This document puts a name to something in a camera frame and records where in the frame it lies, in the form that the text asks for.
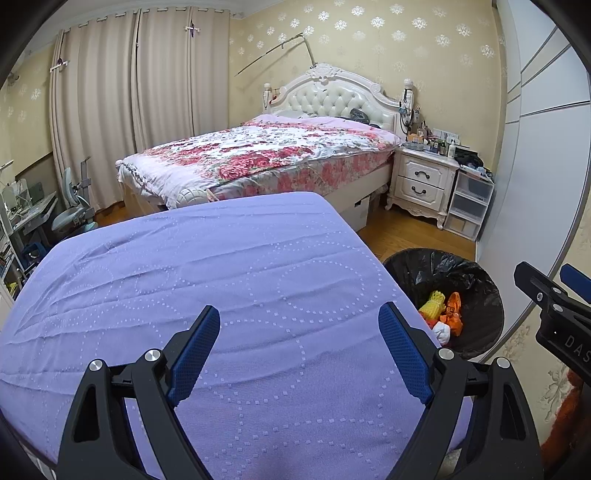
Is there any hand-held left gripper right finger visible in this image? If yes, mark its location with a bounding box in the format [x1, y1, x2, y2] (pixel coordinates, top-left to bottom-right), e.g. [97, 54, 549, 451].
[378, 301, 544, 480]

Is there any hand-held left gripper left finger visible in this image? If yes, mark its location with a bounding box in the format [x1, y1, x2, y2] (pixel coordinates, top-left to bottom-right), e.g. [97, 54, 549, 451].
[55, 305, 221, 480]

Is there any person's right forearm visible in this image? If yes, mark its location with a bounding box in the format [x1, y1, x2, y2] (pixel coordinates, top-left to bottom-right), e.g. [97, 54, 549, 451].
[549, 369, 591, 462]

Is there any white storage box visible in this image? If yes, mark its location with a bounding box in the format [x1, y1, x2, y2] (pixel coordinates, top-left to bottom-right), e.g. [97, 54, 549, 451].
[342, 194, 371, 232]

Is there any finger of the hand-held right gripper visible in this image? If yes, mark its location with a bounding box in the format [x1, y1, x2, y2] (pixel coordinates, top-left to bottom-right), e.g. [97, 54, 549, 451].
[560, 264, 591, 305]
[514, 261, 573, 324]

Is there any purple dotted tablecloth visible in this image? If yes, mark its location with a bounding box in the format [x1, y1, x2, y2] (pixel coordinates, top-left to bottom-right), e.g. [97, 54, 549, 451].
[0, 191, 476, 480]

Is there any bin with black bag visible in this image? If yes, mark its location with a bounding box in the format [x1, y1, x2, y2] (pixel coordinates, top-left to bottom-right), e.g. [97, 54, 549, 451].
[382, 248, 504, 361]

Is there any clear plastic drawer unit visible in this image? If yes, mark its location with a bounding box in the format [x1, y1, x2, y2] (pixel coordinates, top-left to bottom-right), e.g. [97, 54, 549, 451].
[444, 168, 495, 241]

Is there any white bed with tufted headboard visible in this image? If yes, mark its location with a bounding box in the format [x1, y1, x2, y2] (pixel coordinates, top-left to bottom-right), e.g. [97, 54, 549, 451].
[115, 63, 402, 213]

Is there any grey desk chair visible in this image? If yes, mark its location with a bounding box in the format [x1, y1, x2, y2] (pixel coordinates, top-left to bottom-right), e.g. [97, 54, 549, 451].
[51, 157, 100, 232]

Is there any white nightstand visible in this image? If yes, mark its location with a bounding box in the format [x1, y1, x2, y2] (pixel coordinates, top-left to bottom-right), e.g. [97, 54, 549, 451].
[385, 145, 460, 229]

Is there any grey desk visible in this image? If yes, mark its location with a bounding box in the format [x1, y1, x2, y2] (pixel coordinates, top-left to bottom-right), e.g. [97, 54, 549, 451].
[4, 191, 58, 241]

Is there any clutter of small items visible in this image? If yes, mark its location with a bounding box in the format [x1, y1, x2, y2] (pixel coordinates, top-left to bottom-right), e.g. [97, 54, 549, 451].
[402, 104, 485, 169]

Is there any orange plastic bag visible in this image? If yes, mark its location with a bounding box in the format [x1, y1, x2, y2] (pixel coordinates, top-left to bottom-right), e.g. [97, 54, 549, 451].
[443, 292, 464, 337]

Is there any beige curtain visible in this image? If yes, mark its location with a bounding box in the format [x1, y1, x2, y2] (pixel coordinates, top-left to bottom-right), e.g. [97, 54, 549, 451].
[134, 4, 232, 153]
[48, 7, 139, 213]

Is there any white sliding wardrobe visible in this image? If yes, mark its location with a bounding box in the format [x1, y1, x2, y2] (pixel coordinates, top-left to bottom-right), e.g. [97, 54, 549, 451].
[475, 0, 591, 333]

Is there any floral quilt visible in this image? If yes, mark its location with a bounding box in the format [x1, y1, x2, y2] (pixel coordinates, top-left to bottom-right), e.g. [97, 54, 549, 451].
[115, 114, 402, 210]

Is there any yellow foam net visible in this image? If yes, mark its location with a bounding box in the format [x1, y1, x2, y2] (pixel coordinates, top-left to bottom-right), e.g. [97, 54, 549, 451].
[419, 291, 445, 321]

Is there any thin bent metal pole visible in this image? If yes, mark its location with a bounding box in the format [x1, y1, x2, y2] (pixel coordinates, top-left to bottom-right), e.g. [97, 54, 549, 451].
[235, 32, 319, 78]

